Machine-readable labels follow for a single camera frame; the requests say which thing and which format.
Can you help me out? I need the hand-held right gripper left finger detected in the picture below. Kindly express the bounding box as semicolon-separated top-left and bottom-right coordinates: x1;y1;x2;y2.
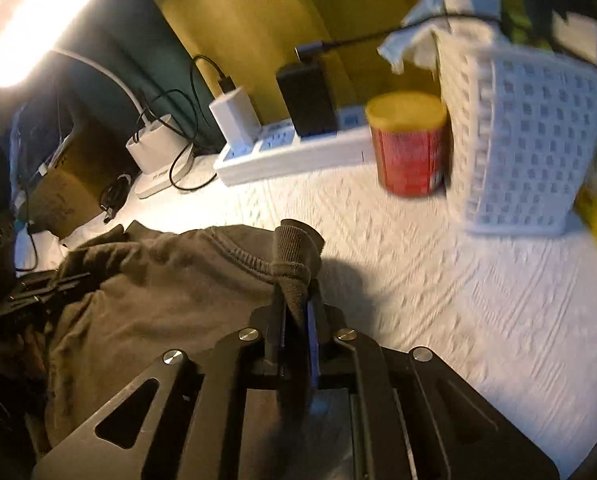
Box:
31;290;286;480

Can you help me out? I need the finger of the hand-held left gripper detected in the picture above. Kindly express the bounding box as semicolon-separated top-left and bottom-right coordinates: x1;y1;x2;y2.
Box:
0;271;93;322

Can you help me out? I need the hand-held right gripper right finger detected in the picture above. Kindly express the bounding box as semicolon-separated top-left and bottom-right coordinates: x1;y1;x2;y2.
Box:
305;282;561;480

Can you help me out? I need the brown shirt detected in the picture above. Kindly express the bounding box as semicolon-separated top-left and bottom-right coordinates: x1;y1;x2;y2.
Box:
43;219;326;448

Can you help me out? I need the cardboard box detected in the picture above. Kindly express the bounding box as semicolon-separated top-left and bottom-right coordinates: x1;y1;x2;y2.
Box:
26;125;142;238

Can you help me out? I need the white quilted bedspread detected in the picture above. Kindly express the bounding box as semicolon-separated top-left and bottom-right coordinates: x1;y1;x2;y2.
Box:
13;155;597;480

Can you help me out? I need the white power strip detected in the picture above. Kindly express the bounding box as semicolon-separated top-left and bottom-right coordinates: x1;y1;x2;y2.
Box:
213;105;379;188

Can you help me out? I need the red can with yellow lid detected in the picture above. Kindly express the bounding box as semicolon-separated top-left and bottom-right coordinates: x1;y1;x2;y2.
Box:
365;92;454;198

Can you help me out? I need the white desk lamp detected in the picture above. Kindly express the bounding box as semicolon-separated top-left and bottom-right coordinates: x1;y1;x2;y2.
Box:
0;0;195;200

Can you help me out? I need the white charger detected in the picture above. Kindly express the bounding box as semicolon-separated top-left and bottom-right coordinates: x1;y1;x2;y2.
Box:
208;86;262;147

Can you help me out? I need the black charger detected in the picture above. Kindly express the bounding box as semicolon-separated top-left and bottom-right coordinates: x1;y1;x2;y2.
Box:
276;62;339;138

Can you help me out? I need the teal curtain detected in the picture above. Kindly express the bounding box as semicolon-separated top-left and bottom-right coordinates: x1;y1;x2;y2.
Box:
53;0;214;156

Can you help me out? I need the white perforated plastic basket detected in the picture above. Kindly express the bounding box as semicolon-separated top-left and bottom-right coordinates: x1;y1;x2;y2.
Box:
431;27;597;238

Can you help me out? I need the white tissue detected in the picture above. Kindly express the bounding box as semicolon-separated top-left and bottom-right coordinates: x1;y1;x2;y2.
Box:
378;22;441;73

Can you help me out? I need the yellow curtain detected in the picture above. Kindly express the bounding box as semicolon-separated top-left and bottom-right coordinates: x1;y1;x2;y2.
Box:
128;0;439;126

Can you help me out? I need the black cable bundle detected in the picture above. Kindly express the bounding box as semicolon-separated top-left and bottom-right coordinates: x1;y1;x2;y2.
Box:
100;174;130;223

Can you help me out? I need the black lamp cable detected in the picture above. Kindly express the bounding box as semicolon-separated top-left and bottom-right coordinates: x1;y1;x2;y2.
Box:
137;89;218;193

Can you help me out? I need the short black charging cable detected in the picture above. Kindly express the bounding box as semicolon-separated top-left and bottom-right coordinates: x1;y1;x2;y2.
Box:
190;54;239;153

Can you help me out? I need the long black cable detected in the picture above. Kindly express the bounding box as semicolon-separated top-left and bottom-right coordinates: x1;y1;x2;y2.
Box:
295;10;509;61

